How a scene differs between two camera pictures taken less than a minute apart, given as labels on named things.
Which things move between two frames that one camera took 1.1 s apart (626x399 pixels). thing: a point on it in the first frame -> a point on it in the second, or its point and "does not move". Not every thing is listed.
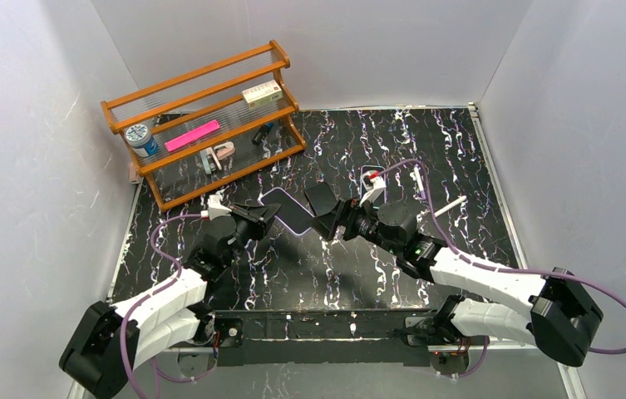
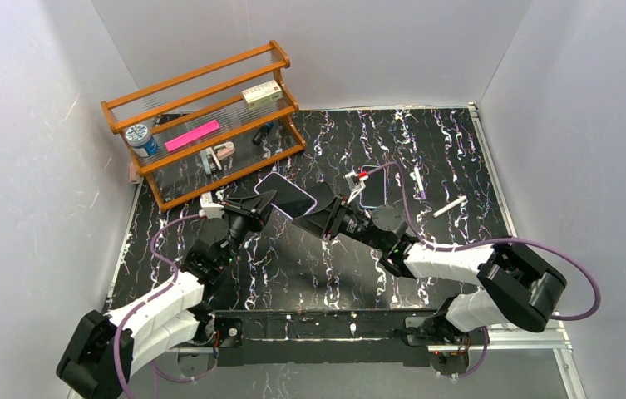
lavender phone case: [265, 193] -> [303, 191]
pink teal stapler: [211, 156] does not move
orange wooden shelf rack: [195, 132] does not move
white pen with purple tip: [420, 184] does not move
